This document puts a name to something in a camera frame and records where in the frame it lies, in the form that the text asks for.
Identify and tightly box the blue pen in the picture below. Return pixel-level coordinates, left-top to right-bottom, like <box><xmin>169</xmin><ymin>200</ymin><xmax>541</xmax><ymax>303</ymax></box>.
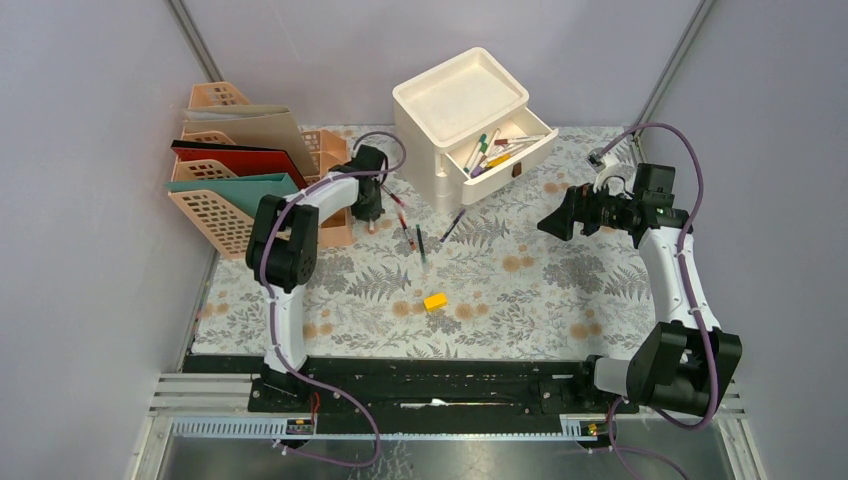
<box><xmin>439</xmin><ymin>208</ymin><xmax>467</xmax><ymax>243</ymax></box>

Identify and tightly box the teal folder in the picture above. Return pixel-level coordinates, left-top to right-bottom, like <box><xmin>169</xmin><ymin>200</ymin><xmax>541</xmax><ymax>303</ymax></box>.
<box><xmin>165</xmin><ymin>173</ymin><xmax>299</xmax><ymax>217</ymax></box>

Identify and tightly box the red ring binder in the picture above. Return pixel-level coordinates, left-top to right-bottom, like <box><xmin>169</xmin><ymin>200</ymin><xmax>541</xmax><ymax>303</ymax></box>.
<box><xmin>171</xmin><ymin>140</ymin><xmax>308</xmax><ymax>188</ymax></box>

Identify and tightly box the floral table mat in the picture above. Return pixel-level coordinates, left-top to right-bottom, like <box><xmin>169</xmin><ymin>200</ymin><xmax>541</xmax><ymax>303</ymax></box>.
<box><xmin>190</xmin><ymin>124</ymin><xmax>664</xmax><ymax>362</ymax></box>

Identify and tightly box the aluminium corner frame post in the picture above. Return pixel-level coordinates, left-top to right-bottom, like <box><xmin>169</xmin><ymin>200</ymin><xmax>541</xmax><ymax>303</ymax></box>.
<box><xmin>165</xmin><ymin>0</ymin><xmax>224</xmax><ymax>82</ymax></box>

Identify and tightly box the yellow capped white marker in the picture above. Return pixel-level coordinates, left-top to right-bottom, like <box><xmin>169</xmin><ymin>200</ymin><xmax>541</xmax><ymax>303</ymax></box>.
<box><xmin>484</xmin><ymin>152</ymin><xmax>515</xmax><ymax>170</ymax></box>

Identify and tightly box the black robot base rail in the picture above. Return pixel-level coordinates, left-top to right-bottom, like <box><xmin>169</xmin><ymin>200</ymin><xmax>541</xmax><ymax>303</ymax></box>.
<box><xmin>183</xmin><ymin>355</ymin><xmax>614</xmax><ymax>436</ymax></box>

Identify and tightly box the plain white marker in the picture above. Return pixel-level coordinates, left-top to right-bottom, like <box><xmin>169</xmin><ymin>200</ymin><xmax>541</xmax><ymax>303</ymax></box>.
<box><xmin>498</xmin><ymin>140</ymin><xmax>544</xmax><ymax>155</ymax></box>

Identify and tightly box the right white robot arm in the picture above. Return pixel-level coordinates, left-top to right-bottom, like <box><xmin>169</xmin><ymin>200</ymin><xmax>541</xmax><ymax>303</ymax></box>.
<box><xmin>537</xmin><ymin>164</ymin><xmax>743</xmax><ymax>418</ymax></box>

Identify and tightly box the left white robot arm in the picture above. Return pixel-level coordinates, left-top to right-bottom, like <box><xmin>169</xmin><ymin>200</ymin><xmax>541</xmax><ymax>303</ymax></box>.
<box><xmin>245</xmin><ymin>145</ymin><xmax>391</xmax><ymax>411</ymax></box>

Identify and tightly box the white top drawer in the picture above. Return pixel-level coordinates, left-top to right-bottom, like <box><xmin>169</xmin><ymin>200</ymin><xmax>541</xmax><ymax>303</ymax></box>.
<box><xmin>443</xmin><ymin>108</ymin><xmax>559</xmax><ymax>206</ymax></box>

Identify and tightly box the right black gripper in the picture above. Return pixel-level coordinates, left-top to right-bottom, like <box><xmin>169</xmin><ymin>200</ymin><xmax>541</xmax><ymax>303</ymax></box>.
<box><xmin>536</xmin><ymin>176</ymin><xmax>639</xmax><ymax>242</ymax></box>

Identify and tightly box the peach plastic file organizer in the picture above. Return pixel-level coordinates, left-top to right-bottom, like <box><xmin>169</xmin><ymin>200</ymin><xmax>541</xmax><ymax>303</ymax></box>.
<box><xmin>165</xmin><ymin>82</ymin><xmax>349</xmax><ymax>259</ymax></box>

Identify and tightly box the beige notebook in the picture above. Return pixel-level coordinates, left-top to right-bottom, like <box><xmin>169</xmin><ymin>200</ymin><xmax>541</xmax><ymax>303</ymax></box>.
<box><xmin>182</xmin><ymin>105</ymin><xmax>319</xmax><ymax>176</ymax></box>

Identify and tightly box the orange clear pen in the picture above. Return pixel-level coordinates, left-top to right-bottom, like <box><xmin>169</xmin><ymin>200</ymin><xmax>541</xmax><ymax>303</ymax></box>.
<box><xmin>397</xmin><ymin>210</ymin><xmax>416</xmax><ymax>252</ymax></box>

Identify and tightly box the white three-drawer cabinet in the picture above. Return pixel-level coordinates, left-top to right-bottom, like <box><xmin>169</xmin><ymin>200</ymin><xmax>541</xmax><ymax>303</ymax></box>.
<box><xmin>392</xmin><ymin>47</ymin><xmax>529</xmax><ymax>213</ymax></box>

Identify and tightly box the clear green pen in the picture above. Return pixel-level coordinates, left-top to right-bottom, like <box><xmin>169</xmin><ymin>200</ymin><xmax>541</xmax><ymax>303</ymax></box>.
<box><xmin>415</xmin><ymin>224</ymin><xmax>428</xmax><ymax>270</ymax></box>

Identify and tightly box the dark red capped marker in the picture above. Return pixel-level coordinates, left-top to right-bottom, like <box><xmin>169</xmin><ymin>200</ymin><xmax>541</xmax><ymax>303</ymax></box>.
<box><xmin>493</xmin><ymin>135</ymin><xmax>546</xmax><ymax>149</ymax></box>

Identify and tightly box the yellow eraser block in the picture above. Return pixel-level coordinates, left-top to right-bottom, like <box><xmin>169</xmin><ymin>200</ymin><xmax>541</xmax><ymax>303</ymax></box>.
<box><xmin>423</xmin><ymin>293</ymin><xmax>448</xmax><ymax>312</ymax></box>

